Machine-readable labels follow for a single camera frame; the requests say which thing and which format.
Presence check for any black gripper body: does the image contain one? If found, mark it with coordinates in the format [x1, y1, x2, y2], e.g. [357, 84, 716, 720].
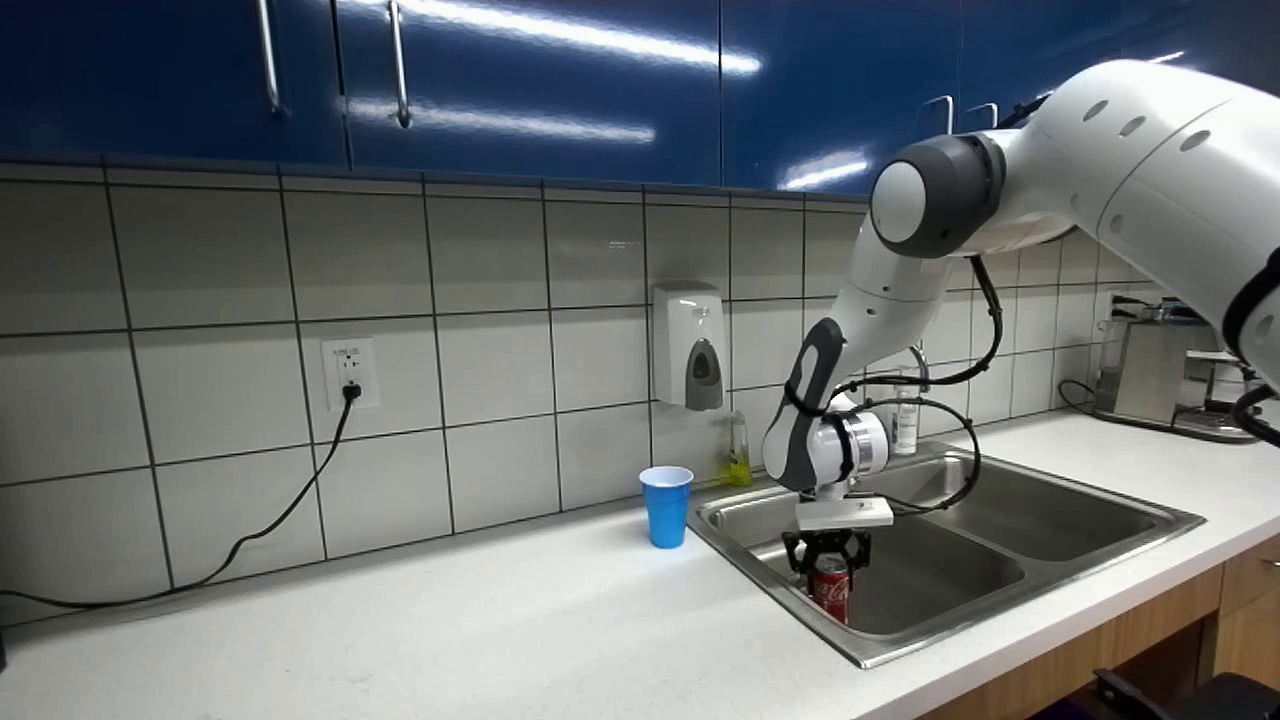
[786, 525, 870, 567]

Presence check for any red soda can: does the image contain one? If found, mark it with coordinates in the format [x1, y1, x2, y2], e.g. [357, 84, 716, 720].
[806, 553, 854, 628]

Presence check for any stainless steel double sink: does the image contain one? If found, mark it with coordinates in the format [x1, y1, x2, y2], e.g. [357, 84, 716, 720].
[686, 445, 1207, 673]

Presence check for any green dish scrubber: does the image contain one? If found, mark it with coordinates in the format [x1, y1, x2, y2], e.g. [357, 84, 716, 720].
[712, 413, 760, 494]

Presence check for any small white bottle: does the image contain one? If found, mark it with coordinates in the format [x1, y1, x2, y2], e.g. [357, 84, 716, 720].
[888, 405, 924, 461]

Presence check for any blue plastic cup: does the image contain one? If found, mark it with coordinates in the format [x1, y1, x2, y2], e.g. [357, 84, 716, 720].
[634, 461, 699, 553]

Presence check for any silver espresso machine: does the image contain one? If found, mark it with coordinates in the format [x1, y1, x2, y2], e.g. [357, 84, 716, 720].
[1057, 291, 1266, 447]

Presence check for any black chair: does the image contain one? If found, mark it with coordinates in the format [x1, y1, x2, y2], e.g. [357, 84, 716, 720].
[1050, 664, 1280, 720]

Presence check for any wooden base cabinet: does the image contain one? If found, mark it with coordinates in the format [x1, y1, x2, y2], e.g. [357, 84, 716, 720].
[916, 533, 1280, 720]

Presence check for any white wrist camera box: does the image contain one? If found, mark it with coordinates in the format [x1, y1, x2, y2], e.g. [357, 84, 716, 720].
[791, 494, 899, 542]

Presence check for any white wall soap dispenser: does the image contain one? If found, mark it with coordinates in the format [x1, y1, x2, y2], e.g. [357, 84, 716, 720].
[649, 280, 731, 415]

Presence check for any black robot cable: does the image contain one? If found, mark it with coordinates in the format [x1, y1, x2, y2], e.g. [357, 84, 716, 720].
[778, 251, 1008, 522]

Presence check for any white wall outlet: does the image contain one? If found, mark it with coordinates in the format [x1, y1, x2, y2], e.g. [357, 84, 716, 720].
[323, 335, 385, 413]

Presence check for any black power cord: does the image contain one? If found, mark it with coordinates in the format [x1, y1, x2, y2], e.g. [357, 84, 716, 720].
[0, 380, 369, 618]

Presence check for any blue wall cabinet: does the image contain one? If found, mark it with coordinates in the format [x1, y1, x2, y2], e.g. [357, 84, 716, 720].
[0, 0, 1280, 224]

